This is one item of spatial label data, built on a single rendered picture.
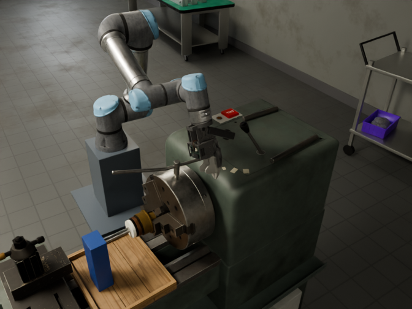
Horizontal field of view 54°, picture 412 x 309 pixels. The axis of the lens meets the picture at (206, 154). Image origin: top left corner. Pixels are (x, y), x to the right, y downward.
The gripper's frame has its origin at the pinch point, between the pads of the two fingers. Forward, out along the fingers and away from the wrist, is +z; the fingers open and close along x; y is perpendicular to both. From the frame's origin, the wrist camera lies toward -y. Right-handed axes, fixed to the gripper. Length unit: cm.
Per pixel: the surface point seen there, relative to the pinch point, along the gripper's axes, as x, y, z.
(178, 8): -367, -227, -66
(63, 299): -20, 57, 29
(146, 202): -22.8, 18.5, 9.6
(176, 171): -12.5, 8.8, -1.6
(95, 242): -19.3, 41.7, 13.9
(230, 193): 0.9, -3.9, 8.6
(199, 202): -7.1, 4.9, 10.6
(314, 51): -230, -323, 12
